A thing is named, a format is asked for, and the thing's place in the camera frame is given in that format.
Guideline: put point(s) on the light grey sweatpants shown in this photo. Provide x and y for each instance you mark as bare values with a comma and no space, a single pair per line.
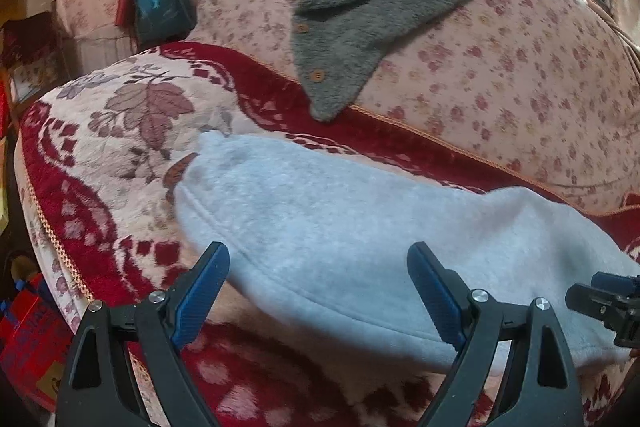
320,242

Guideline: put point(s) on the dark teal bag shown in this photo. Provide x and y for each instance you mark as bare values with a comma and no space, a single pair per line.
159,20

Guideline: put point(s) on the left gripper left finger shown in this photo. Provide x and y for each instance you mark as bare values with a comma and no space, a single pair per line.
98,387

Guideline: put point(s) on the red cardboard box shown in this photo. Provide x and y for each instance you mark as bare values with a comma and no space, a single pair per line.
34,342

